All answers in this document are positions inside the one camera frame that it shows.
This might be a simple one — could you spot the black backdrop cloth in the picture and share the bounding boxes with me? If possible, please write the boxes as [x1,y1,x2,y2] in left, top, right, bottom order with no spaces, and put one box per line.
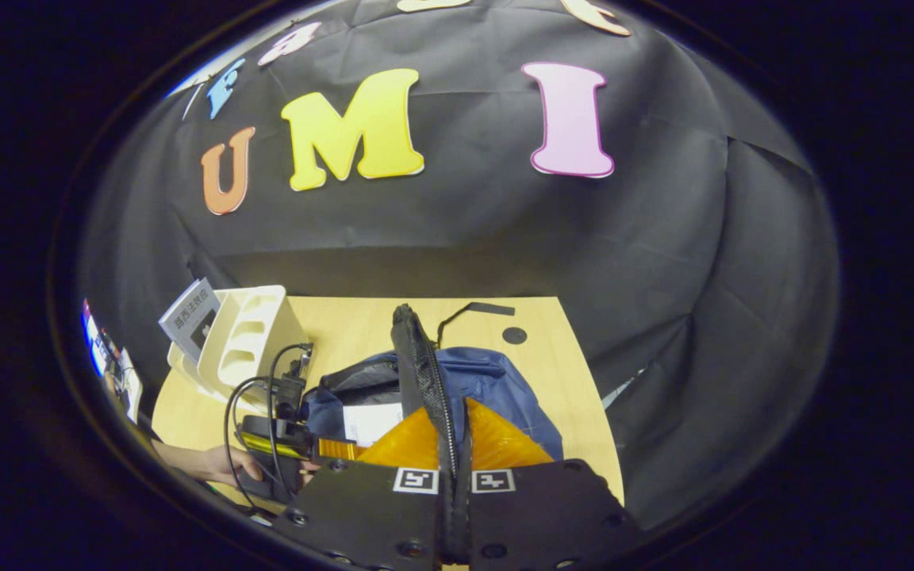
[76,0,840,532]

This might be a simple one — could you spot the blue schoolbag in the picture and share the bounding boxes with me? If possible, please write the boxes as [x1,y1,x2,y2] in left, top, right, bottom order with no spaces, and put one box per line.
[302,302,566,469]

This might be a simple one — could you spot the white cluttered desk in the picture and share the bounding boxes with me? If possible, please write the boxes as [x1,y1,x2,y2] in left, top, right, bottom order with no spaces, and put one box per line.
[80,297,145,426]

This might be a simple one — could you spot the white plastic bookshelf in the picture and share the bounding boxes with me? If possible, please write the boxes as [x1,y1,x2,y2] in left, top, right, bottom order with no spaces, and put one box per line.
[167,285,312,407]

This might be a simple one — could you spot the white book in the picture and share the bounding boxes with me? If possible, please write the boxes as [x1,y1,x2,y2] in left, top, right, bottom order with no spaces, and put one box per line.
[159,278,225,366]
[344,403,405,448]

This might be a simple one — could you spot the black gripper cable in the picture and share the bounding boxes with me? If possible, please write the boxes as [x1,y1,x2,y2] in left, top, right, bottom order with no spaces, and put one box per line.
[222,342,315,510]

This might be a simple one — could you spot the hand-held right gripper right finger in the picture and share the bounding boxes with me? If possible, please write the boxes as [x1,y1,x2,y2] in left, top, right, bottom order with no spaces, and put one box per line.
[457,399,642,571]

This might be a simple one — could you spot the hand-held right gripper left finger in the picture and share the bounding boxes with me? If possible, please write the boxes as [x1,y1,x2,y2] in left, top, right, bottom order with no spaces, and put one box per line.
[275,406,458,571]

